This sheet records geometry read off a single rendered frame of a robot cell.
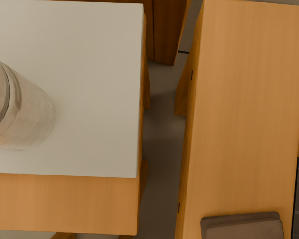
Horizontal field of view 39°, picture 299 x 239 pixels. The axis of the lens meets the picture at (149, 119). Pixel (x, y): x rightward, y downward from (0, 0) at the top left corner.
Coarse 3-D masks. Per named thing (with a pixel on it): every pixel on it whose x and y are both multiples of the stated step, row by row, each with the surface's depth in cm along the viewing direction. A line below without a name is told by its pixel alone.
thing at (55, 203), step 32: (0, 192) 59; (32, 192) 59; (64, 192) 59; (96, 192) 59; (128, 192) 59; (0, 224) 59; (32, 224) 59; (64, 224) 59; (96, 224) 59; (128, 224) 58
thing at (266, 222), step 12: (216, 216) 53; (228, 216) 52; (240, 216) 52; (252, 216) 52; (264, 216) 52; (276, 216) 52; (204, 228) 52; (216, 228) 50; (228, 228) 50; (240, 228) 50; (252, 228) 50; (264, 228) 50; (276, 228) 50
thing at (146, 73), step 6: (144, 72) 78; (144, 78) 79; (144, 84) 83; (144, 90) 90; (144, 96) 102; (144, 102) 117; (144, 108) 136; (144, 162) 123; (144, 168) 103; (144, 174) 105; (144, 180) 107; (144, 186) 109
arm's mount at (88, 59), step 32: (0, 0) 57; (32, 0) 57; (0, 32) 57; (32, 32) 57; (64, 32) 57; (96, 32) 57; (128, 32) 56; (32, 64) 56; (64, 64) 56; (96, 64) 56; (128, 64) 56; (64, 96) 56; (96, 96) 56; (128, 96) 56; (64, 128) 55; (96, 128) 55; (128, 128) 55; (0, 160) 55; (32, 160) 55; (64, 160) 55; (96, 160) 55; (128, 160) 55
